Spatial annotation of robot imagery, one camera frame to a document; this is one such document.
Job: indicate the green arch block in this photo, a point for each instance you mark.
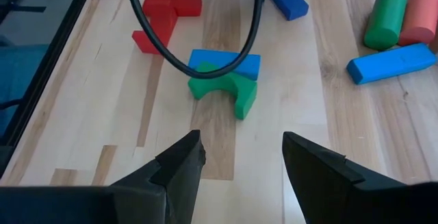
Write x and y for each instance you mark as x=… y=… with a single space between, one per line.
x=244 y=94

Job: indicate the black aluminium table frame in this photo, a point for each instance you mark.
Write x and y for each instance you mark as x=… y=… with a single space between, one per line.
x=48 y=63

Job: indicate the coral cylinder block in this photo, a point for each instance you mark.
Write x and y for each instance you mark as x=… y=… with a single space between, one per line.
x=419 y=16

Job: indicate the blue bar block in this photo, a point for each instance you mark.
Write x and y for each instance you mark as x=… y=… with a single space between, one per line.
x=219 y=58
x=390 y=63

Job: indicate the green cylinder block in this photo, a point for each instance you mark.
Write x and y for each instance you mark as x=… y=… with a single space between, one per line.
x=385 y=22

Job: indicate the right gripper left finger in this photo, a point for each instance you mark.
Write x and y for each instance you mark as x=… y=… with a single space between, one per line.
x=174 y=183

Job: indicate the red bar block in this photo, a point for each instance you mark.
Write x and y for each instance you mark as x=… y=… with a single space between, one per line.
x=172 y=5

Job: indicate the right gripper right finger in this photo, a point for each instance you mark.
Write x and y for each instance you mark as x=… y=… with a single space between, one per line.
x=325 y=189

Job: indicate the red rectangular block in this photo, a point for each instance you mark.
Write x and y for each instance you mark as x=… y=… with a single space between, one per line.
x=164 y=25

